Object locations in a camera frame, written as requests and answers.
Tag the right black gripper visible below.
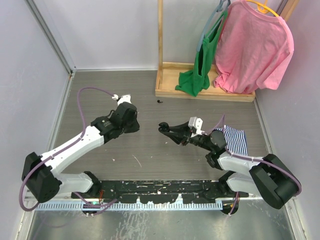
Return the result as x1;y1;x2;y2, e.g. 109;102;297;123
164;121;214;152

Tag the blue striped cloth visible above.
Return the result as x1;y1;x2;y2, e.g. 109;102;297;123
224;125;248;156

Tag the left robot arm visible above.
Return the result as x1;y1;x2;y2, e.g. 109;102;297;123
22;102;140;203

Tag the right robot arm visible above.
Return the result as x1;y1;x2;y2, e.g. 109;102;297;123
158;117;302;209

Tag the green tank top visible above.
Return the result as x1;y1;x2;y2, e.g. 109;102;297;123
175;10;228;97

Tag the wooden clothes rack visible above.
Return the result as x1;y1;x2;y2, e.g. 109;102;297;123
155;0;301;103

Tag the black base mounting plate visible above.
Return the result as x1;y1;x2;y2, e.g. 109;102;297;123
80;180;236;204

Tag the pink t-shirt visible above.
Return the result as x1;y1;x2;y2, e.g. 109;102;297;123
213;0;294;94

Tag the blue-grey hanger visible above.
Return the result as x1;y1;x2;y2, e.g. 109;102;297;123
197;0;231;52

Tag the yellow hanger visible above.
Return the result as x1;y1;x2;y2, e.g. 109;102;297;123
246;0;279;17

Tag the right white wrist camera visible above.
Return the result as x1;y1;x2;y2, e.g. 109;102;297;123
188;116;204;137

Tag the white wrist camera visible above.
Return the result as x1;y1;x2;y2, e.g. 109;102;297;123
111;94;132;106
188;116;204;137

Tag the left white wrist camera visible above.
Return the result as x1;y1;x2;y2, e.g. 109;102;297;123
111;94;132;106

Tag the white cable duct strip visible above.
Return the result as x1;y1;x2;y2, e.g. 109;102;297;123
35;200;223;211

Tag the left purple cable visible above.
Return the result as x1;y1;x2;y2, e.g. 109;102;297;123
19;86;116;213

